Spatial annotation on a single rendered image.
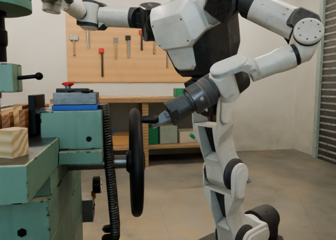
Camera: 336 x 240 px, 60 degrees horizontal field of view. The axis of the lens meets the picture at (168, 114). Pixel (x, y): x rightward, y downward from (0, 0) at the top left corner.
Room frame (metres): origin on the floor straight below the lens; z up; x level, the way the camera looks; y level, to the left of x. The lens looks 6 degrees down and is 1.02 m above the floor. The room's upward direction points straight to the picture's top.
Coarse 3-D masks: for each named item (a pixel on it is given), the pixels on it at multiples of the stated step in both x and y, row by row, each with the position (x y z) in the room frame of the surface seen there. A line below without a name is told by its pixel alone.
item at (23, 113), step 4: (48, 104) 0.85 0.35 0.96; (20, 112) 0.63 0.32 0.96; (24, 112) 0.64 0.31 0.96; (20, 116) 0.63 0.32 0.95; (24, 116) 0.64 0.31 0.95; (28, 116) 0.66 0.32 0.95; (20, 120) 0.63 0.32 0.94; (24, 120) 0.63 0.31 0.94; (28, 120) 0.66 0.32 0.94; (20, 124) 0.63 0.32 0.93; (24, 124) 0.63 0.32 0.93; (28, 124) 0.66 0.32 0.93; (28, 128) 0.66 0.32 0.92; (28, 132) 0.66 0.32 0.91
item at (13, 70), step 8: (0, 64) 0.70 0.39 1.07; (8, 64) 0.70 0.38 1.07; (16, 64) 0.73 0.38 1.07; (0, 72) 0.70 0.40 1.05; (8, 72) 0.70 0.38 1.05; (16, 72) 0.73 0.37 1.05; (0, 80) 0.69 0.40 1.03; (8, 80) 0.70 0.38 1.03; (16, 80) 0.72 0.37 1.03; (0, 88) 0.69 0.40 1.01; (8, 88) 0.70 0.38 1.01; (16, 88) 0.72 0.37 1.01; (0, 96) 0.72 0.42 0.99
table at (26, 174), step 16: (32, 144) 0.57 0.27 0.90; (48, 144) 0.57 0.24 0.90; (0, 160) 0.45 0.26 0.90; (16, 160) 0.45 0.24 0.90; (32, 160) 0.45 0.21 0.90; (48, 160) 0.55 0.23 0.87; (64, 160) 0.63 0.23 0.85; (80, 160) 0.64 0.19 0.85; (96, 160) 0.64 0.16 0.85; (0, 176) 0.41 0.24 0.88; (16, 176) 0.42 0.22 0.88; (32, 176) 0.45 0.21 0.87; (48, 176) 0.54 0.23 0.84; (0, 192) 0.41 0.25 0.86; (16, 192) 0.42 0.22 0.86; (32, 192) 0.44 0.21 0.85
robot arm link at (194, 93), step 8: (184, 88) 0.87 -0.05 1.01; (192, 88) 0.85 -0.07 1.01; (200, 88) 0.84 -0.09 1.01; (184, 96) 0.84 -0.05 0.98; (192, 96) 0.83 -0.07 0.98; (200, 96) 0.84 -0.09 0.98; (168, 104) 0.81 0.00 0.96; (176, 104) 0.83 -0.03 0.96; (184, 104) 0.83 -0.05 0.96; (192, 104) 0.85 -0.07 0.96; (200, 104) 0.84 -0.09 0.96; (208, 104) 0.85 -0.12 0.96; (168, 112) 0.87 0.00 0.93; (176, 112) 0.81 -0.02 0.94; (184, 112) 0.84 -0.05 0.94; (192, 112) 0.86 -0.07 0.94; (200, 112) 0.86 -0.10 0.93; (176, 120) 0.86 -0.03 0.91
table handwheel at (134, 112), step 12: (132, 108) 0.78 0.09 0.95; (132, 120) 0.70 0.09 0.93; (132, 132) 0.68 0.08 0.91; (132, 144) 0.66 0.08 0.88; (120, 156) 0.77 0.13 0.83; (132, 156) 0.65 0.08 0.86; (144, 156) 0.76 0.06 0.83; (72, 168) 0.74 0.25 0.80; (84, 168) 0.74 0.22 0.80; (96, 168) 0.75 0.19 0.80; (132, 168) 0.64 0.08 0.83; (144, 168) 0.77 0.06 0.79; (132, 180) 0.64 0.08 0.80; (132, 192) 0.65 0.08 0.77; (132, 204) 0.66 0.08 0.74
